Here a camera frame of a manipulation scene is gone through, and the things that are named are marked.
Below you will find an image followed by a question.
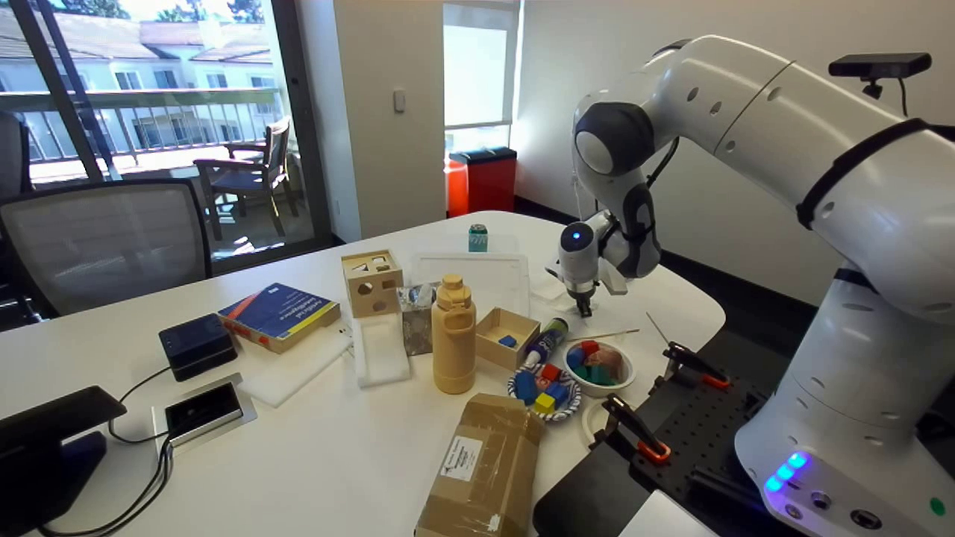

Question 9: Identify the long thin wooden stick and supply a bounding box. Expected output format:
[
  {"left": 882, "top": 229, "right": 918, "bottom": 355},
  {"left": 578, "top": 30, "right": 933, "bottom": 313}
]
[{"left": 581, "top": 325, "right": 640, "bottom": 343}]

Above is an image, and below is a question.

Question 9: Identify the blue green marker tube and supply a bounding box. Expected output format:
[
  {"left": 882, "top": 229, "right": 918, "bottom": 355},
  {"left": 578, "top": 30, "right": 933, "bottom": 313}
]
[{"left": 522, "top": 313, "right": 572, "bottom": 370}]

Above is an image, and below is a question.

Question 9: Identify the white bowl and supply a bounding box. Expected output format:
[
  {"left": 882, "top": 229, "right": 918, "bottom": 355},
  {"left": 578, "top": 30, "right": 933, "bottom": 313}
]
[{"left": 561, "top": 338, "right": 639, "bottom": 401}]

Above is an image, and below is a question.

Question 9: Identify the small open wooden box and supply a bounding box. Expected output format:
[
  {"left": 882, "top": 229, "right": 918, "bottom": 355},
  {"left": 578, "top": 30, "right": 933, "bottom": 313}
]
[{"left": 472, "top": 306, "right": 543, "bottom": 377}]

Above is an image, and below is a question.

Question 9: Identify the white plastic board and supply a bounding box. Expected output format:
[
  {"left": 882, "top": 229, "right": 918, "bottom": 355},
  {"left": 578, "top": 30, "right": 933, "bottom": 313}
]
[{"left": 409, "top": 250, "right": 534, "bottom": 319}]

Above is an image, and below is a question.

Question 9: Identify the black orange bar clamp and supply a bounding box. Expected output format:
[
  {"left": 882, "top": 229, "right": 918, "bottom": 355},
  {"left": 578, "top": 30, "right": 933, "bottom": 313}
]
[
  {"left": 600, "top": 392, "right": 678, "bottom": 470},
  {"left": 640, "top": 311, "right": 737, "bottom": 394}
]

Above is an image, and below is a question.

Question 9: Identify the tan plastic bottle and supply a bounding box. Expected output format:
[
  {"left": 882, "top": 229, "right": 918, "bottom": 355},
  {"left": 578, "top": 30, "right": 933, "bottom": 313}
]
[{"left": 428, "top": 276, "right": 479, "bottom": 397}]

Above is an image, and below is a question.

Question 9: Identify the red cabinet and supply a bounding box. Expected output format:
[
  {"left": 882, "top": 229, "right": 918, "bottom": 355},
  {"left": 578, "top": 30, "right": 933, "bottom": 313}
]
[{"left": 461, "top": 146, "right": 519, "bottom": 216}]

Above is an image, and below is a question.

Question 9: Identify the clear glass jar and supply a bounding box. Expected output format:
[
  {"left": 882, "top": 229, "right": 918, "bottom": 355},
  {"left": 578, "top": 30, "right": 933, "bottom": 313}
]
[{"left": 396, "top": 282, "right": 442, "bottom": 358}]

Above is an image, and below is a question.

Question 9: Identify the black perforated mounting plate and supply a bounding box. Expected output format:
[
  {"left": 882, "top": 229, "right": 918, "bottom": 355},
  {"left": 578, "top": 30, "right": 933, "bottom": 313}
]
[{"left": 531, "top": 332, "right": 830, "bottom": 537}]

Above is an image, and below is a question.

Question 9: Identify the flat brown cardboard box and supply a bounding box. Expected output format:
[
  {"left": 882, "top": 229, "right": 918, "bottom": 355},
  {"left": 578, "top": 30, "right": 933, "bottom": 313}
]
[{"left": 412, "top": 392, "right": 548, "bottom": 537}]

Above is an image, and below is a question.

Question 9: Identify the clear acrylic tray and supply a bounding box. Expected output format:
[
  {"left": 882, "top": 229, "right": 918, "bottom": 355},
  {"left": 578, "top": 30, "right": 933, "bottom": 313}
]
[{"left": 352, "top": 313, "right": 415, "bottom": 392}]

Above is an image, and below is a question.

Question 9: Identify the wooden shape sorter box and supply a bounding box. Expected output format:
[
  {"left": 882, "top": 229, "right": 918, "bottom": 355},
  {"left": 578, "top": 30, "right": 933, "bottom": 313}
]
[{"left": 337, "top": 249, "right": 404, "bottom": 323}]

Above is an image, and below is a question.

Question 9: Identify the white paper sheet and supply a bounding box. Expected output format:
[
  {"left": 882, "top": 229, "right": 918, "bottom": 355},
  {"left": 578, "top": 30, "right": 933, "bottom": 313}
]
[{"left": 615, "top": 488, "right": 719, "bottom": 537}]

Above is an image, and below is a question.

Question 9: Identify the blue and yellow book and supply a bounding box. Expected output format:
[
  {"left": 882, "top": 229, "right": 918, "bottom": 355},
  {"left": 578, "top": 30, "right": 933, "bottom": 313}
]
[{"left": 216, "top": 282, "right": 342, "bottom": 355}]

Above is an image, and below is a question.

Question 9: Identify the white cutting board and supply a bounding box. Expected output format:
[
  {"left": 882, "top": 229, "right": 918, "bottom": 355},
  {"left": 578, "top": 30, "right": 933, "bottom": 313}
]
[{"left": 233, "top": 332, "right": 355, "bottom": 408}]

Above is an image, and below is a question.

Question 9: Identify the dark wooden patio chair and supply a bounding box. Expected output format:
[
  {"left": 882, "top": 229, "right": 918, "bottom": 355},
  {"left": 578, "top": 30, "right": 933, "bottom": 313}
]
[{"left": 190, "top": 116, "right": 302, "bottom": 241}]

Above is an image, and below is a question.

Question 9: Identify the small black box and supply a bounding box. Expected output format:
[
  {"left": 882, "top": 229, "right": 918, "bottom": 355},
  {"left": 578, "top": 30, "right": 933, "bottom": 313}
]
[{"left": 154, "top": 311, "right": 240, "bottom": 385}]

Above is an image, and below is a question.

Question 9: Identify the balcony railing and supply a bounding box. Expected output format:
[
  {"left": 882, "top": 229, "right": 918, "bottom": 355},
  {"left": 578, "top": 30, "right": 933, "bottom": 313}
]
[{"left": 0, "top": 86, "right": 293, "bottom": 188}]

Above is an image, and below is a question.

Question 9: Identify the white neighbouring building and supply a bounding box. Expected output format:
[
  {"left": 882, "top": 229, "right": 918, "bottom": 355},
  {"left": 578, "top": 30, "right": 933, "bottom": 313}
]
[{"left": 0, "top": 12, "right": 287, "bottom": 98}]

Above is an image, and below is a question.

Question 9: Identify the grey mesh office chair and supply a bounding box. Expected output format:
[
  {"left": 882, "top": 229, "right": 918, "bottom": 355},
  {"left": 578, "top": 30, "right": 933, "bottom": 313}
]
[{"left": 0, "top": 177, "right": 213, "bottom": 323}]

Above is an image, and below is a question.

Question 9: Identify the black monitor device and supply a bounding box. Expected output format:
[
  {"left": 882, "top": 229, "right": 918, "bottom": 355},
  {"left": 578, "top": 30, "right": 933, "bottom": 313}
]
[{"left": 0, "top": 385, "right": 127, "bottom": 537}]

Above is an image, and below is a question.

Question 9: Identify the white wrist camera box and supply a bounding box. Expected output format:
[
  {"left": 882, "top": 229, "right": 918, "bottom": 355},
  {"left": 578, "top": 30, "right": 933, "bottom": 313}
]
[{"left": 592, "top": 259, "right": 631, "bottom": 298}]

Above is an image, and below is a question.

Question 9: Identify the white plastic ring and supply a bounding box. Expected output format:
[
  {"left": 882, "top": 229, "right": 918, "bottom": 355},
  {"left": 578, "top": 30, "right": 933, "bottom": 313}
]
[{"left": 578, "top": 397, "right": 610, "bottom": 447}]

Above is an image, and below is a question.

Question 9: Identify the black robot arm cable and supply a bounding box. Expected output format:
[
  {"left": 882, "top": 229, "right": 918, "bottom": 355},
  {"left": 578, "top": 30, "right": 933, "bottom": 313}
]
[{"left": 640, "top": 134, "right": 686, "bottom": 191}]

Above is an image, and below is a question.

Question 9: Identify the table cable hatch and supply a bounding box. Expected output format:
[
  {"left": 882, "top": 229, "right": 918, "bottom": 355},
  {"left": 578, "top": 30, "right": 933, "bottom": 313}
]
[{"left": 148, "top": 370, "right": 260, "bottom": 447}]

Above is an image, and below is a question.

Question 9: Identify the black power cable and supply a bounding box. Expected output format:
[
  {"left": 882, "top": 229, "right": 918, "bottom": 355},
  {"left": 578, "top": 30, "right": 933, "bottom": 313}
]
[
  {"left": 100, "top": 364, "right": 175, "bottom": 447},
  {"left": 39, "top": 435, "right": 175, "bottom": 537}
]

